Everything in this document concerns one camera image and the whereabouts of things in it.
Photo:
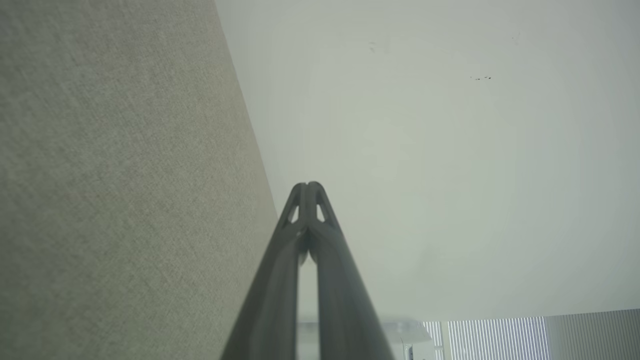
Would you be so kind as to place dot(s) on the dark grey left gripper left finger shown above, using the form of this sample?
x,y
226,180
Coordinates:
x,y
272,300

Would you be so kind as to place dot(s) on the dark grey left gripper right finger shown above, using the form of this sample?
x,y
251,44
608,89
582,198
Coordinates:
x,y
340,300

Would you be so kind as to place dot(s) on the white vertical blinds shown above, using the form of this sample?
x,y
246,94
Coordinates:
x,y
495,340

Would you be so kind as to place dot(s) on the grey ribbed panel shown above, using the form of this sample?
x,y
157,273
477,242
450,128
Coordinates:
x,y
595,336

